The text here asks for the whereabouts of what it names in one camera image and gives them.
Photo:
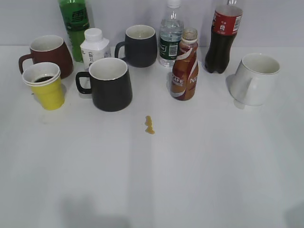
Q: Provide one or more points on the spilled coffee drops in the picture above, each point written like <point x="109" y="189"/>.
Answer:
<point x="149" y="126"/>

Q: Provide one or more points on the dark grey mug rear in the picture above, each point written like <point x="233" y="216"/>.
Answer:
<point x="140" y="46"/>

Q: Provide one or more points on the dark red ceramic mug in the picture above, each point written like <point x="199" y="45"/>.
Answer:
<point x="50" y="48"/>

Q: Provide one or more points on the brown Nescafe coffee bottle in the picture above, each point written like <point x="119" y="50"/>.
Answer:
<point x="185" y="70"/>

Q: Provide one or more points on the clear water bottle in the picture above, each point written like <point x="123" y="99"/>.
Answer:
<point x="170" y="33"/>

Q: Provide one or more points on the cola bottle red label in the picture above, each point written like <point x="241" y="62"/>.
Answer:
<point x="224" y="28"/>

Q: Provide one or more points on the black mug front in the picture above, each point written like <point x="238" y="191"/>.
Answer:
<point x="108" y="82"/>

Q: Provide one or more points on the green soda bottle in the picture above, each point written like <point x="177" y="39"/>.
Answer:
<point x="76" y="21"/>

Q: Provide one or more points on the white ceramic mug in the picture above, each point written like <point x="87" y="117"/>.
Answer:
<point x="254" y="79"/>

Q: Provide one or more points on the white milk carton bottle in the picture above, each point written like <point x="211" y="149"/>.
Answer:
<point x="94" y="47"/>

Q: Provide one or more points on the yellow paper cup stack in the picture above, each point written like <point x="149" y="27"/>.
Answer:
<point x="44" y="81"/>

